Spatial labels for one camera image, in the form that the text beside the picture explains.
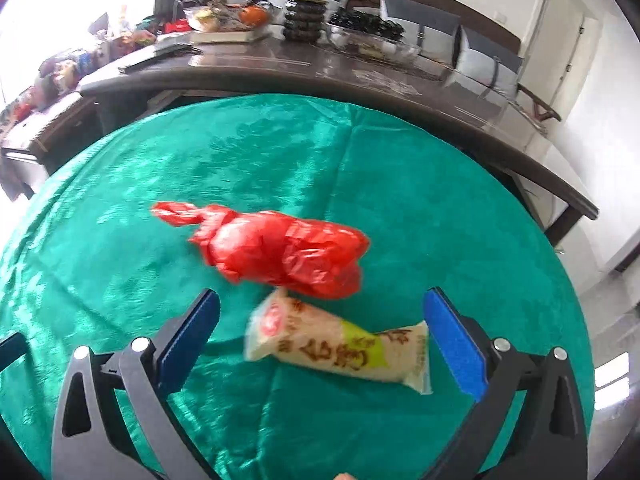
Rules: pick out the low dark cabinet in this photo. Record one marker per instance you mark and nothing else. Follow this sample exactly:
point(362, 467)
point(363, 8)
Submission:
point(40, 135)

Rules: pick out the row of cluttered small items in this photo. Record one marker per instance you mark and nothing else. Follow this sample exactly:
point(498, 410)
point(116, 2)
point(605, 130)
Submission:
point(75, 65)

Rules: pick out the red plastic bag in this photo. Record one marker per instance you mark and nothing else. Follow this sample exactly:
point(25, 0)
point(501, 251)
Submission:
point(270, 250)

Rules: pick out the beige snack packet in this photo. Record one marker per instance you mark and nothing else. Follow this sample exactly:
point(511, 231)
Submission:
point(320, 345)

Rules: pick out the wide glass bowl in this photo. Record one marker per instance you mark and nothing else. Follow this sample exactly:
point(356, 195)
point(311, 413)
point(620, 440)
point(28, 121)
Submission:
point(375, 45)

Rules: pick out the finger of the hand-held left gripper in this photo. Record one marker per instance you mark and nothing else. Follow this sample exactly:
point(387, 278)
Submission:
point(11, 351)

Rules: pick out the white door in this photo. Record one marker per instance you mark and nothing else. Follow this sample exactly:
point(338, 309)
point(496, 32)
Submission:
point(560, 45)

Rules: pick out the dark remote control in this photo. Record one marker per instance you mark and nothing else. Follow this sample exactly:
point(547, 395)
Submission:
point(155, 55)

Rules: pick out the dark long table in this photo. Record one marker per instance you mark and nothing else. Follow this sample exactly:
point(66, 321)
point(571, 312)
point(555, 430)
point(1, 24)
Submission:
point(300, 67)

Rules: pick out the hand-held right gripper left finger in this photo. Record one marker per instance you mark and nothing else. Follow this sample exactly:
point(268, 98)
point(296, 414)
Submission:
point(187, 345)

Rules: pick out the orange fruit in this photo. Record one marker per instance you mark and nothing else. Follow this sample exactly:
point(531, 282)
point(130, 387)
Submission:
point(253, 15)

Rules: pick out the grey and white cushion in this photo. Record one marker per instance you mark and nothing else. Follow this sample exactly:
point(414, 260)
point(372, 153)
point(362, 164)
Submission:
point(485, 67)
point(420, 25)

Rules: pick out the book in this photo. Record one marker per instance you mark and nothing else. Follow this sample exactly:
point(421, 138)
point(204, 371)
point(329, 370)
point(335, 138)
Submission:
point(230, 36)

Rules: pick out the pile of black glossy items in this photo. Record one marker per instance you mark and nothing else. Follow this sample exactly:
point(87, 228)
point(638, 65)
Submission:
point(365, 22)

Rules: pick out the green tablecloth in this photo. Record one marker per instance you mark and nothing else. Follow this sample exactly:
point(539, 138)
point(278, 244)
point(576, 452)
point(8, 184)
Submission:
point(150, 170)

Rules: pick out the dark ribbed plant pot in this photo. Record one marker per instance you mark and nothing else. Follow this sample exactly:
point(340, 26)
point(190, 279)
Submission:
point(303, 20)

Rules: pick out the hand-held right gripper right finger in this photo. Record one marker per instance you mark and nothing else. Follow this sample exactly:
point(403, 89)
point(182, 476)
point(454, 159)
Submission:
point(457, 350)

